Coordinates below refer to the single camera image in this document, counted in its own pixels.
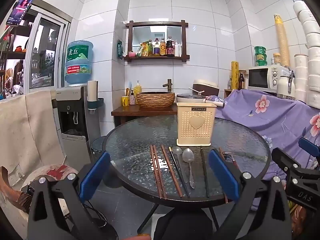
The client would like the grey trash bin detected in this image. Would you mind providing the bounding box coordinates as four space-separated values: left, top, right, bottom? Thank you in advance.
91 135 108 155

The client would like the round stool with red pattern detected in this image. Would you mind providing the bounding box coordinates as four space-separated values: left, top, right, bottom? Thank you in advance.
21 164 79 220

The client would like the grey water dispenser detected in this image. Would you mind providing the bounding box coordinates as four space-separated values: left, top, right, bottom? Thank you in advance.
51 85 92 164

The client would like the bronze faucet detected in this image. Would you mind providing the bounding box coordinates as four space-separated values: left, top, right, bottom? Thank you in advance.
162 79 173 93

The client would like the beige cloth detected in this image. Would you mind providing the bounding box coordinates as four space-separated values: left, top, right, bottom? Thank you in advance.
0 90 65 180

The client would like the yellow foil roll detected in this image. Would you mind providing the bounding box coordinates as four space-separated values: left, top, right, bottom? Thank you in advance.
230 61 240 90

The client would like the dark soy sauce bottle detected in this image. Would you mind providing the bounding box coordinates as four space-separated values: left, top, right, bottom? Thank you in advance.
166 36 175 57

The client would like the smartphone with lit screen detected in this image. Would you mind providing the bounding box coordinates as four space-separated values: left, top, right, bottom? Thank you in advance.
6 0 42 27

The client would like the green hanging packet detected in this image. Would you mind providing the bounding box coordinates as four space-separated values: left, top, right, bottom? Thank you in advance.
117 39 125 59

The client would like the white microwave oven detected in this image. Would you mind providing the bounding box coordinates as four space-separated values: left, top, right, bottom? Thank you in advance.
247 65 288 92

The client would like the brown wooden chair part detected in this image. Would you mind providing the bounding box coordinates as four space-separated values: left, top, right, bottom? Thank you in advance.
0 166 32 213

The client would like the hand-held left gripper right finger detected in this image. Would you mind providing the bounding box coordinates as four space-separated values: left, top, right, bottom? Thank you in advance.
209 149 292 240

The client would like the blue water jug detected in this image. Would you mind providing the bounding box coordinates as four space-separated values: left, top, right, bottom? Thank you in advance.
64 40 94 85

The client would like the white pot with lid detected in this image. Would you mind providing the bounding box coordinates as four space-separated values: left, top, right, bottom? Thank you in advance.
176 87 225 109

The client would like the tall beige paper cup stack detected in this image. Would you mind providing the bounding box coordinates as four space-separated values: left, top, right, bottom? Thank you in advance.
274 14 290 68

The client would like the wooden framed mirror shelf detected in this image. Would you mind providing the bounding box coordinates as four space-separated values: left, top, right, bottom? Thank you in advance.
124 20 188 63

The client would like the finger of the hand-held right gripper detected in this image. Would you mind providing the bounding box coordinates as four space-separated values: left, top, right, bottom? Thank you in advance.
271 147 302 180
299 137 320 158

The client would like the white thermos jug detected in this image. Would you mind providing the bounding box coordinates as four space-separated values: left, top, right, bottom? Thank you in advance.
277 67 296 100

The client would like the wooden sink counter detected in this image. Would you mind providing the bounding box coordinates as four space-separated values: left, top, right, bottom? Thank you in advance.
111 104 179 127

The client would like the black floor cable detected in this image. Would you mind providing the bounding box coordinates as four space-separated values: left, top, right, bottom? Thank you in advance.
82 202 118 240

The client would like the yellow seasoning packet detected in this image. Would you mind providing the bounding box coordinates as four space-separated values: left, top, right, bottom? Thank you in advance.
136 42 148 57

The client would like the woven pattern sink basin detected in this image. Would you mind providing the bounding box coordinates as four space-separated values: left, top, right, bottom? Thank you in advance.
136 92 175 109

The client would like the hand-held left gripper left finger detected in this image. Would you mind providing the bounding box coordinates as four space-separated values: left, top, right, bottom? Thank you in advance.
27 151 112 240

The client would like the steel spoon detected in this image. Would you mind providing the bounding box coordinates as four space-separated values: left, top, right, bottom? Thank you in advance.
182 148 196 189
172 146 188 184

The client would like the purple floral cloth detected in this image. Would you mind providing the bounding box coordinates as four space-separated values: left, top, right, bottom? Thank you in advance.
215 89 320 210

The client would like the brown and white rice cooker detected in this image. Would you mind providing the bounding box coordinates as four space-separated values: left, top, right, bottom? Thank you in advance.
192 79 220 98

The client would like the beige plastic utensil holder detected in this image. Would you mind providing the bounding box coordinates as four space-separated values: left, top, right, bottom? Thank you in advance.
176 102 217 147

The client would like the aluminium sliding window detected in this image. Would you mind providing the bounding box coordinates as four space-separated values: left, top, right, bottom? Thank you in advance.
29 4 72 89

